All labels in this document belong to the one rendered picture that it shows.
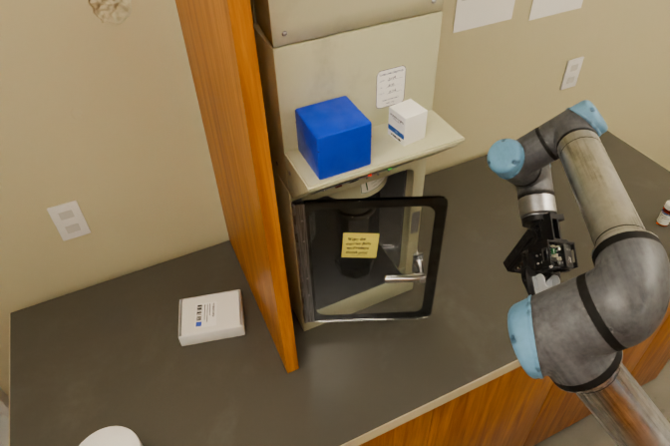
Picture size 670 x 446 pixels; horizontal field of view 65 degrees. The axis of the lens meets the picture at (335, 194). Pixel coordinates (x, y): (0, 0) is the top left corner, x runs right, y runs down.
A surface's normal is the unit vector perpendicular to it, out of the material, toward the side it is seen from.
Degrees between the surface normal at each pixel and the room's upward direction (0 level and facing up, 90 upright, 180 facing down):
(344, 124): 0
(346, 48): 90
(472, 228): 0
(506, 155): 48
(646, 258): 14
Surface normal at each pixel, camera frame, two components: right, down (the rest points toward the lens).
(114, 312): -0.03, -0.75
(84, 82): 0.42, 0.59
